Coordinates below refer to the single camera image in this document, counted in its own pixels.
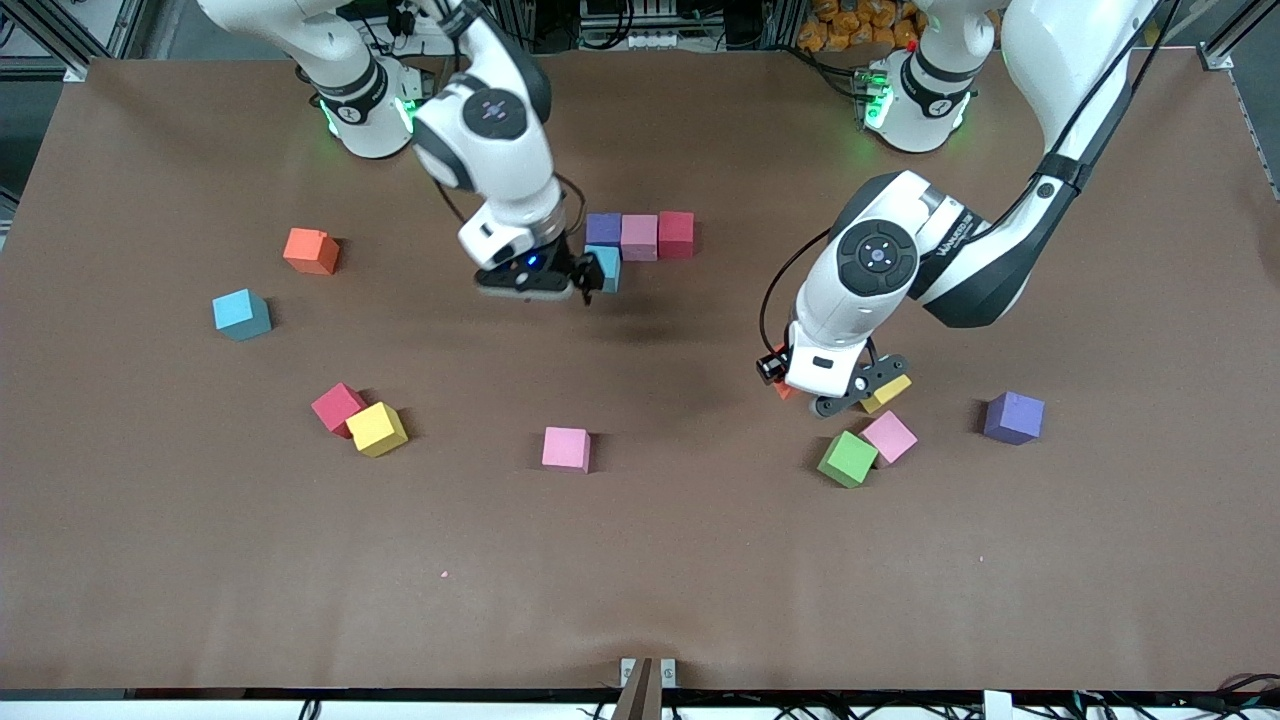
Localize green foam block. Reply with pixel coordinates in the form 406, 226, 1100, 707
816, 430, 880, 490

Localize blue foam block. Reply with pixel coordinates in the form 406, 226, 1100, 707
585, 244, 623, 295
211, 288, 273, 343

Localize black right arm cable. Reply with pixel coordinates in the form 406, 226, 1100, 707
430, 0, 591, 241

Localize red foam block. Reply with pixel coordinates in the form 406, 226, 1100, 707
657, 210, 696, 261
310, 382, 369, 439

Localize aluminium frame post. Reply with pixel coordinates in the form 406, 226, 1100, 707
1195, 0, 1280, 201
765, 0, 809, 53
0, 0, 151, 83

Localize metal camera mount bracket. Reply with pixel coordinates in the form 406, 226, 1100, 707
618, 655, 679, 720

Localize yellow foam block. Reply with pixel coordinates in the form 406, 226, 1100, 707
345, 401, 409, 459
862, 373, 913, 415

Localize mauve pink foam block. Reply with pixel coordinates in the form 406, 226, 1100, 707
620, 213, 660, 263

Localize white power strip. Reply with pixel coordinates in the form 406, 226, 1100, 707
605, 28, 696, 51
385, 0, 451, 41

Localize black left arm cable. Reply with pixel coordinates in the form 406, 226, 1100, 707
759, 0, 1171, 353

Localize paper table cover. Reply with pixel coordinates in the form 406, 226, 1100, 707
0, 45, 1280, 696

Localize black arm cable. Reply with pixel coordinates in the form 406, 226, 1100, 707
759, 0, 1171, 353
430, 0, 591, 241

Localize bag of orange snacks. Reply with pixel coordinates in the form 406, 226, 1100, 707
797, 0, 926, 53

